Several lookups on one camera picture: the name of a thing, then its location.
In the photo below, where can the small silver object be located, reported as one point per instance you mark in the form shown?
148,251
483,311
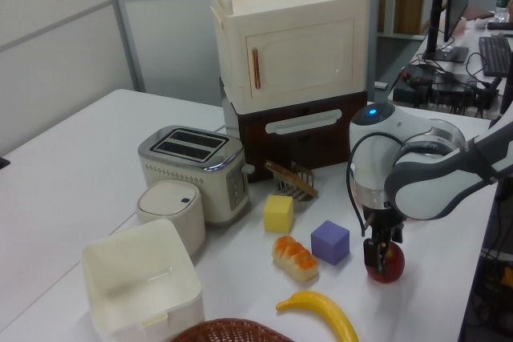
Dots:
381,85

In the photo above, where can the black computer monitor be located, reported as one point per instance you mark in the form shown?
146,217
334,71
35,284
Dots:
455,1

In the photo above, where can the brown bread slice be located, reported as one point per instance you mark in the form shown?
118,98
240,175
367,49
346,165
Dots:
294,179

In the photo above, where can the black monitor stand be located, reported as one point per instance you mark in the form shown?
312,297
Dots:
437,17

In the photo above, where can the yellow banana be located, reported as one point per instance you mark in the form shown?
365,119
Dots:
328,312

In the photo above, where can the black mounting pole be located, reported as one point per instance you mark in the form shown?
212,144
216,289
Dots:
507,97

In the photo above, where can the brass toast rack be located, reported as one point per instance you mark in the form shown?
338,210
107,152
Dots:
305,175

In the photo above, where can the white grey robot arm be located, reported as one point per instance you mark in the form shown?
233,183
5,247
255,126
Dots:
421,194

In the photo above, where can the red apple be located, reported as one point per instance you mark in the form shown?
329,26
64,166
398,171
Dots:
394,266

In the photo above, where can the orange glazed bread loaf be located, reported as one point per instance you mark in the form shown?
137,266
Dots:
296,260

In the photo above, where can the cream open plastic container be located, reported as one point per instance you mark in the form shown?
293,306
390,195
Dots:
120,266

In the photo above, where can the clear plastic bottle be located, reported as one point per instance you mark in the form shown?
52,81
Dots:
502,7

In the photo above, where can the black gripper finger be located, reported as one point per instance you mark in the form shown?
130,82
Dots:
398,234
372,256

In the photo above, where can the black keyboard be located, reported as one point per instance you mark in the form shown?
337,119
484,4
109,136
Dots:
497,55

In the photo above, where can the yellow foam cube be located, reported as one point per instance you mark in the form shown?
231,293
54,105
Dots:
277,216

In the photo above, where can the brown drawer box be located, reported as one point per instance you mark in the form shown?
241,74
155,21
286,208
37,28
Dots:
304,146

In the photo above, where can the small white lidded bin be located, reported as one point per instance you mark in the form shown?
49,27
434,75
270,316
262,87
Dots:
172,210

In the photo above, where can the cream chrome toaster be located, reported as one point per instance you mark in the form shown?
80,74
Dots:
188,182

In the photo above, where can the purple foam cube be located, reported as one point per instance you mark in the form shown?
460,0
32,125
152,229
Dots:
328,244

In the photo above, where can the black electronics box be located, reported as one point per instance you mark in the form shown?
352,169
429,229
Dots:
413,85

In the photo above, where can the brown wicker basket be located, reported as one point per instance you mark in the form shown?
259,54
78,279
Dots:
228,332

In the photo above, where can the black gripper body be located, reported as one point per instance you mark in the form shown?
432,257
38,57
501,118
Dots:
382,222

